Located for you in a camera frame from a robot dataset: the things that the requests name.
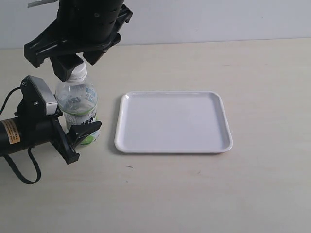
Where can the clear plastic drink bottle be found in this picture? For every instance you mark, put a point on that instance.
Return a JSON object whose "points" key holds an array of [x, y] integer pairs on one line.
{"points": [[78, 100]]}

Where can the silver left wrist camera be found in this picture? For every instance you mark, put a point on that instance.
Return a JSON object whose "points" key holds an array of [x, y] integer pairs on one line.
{"points": [[44, 93]]}

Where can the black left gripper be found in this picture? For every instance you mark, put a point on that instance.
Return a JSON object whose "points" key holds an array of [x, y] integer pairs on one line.
{"points": [[39, 128]]}

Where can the white rectangular plastic tray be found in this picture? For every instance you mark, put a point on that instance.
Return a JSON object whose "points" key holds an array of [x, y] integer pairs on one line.
{"points": [[177, 122]]}

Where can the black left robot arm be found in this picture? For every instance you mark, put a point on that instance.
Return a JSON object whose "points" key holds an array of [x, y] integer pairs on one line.
{"points": [[12, 138]]}

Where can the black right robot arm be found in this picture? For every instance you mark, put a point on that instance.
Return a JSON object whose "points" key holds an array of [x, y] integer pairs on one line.
{"points": [[90, 3]]}

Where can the white bottle cap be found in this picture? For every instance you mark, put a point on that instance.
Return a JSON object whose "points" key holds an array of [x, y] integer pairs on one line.
{"points": [[79, 73]]}

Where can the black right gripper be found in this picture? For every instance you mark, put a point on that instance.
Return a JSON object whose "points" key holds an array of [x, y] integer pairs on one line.
{"points": [[90, 29]]}

